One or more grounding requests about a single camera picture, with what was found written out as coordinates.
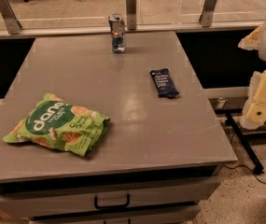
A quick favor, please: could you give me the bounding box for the dark blue rxbar wrapper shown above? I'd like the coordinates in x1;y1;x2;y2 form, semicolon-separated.
150;68;179;99

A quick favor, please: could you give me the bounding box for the black floor cable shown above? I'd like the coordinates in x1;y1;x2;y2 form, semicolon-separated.
224;131;266;185

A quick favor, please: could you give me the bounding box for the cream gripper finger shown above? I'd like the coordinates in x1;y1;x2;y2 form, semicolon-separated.
240;70;266;130
238;26;262;50

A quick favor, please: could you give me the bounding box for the silver blue drink can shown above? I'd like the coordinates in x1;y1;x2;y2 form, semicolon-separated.
108;13;126;53

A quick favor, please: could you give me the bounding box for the black metal stand leg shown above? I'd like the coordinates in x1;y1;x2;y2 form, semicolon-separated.
225;113;263;175

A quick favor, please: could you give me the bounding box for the left metal railing bracket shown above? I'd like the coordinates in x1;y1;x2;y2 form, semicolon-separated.
0;0;22;35

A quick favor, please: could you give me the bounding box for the right metal railing bracket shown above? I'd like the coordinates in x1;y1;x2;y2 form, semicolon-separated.
199;0;217;27

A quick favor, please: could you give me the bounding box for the grey lower drawer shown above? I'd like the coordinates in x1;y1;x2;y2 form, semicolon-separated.
29;205;201;224

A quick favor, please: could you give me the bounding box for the grey upper drawer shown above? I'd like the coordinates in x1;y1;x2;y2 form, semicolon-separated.
0;176;220;217

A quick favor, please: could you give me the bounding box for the grey drawer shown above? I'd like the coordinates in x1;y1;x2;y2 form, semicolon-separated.
29;205;201;224
0;176;220;217

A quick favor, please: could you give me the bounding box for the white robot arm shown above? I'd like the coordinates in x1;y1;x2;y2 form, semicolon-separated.
238;21;266;130

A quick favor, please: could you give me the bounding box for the green rice chip bag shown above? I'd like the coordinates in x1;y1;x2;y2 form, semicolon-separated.
3;93;110;156

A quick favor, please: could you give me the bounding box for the black drawer handle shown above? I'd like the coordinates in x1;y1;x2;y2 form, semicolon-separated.
93;194;131;210

